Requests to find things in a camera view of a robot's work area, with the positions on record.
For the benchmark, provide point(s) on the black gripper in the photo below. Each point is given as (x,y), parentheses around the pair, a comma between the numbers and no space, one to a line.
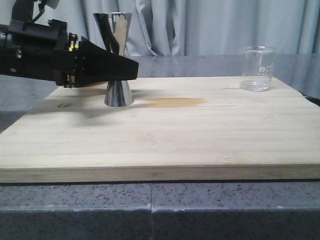
(50,53)

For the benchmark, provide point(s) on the steel double jigger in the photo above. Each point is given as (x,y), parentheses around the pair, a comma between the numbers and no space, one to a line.
(118,93)

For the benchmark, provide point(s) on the clear glass beaker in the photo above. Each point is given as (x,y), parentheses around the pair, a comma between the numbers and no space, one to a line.
(257,68)

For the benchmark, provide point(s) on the grey curtain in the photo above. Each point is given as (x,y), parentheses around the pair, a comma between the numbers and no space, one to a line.
(200,27)

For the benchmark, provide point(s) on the wooden cutting board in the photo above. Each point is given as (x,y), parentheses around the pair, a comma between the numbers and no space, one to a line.
(188,128)

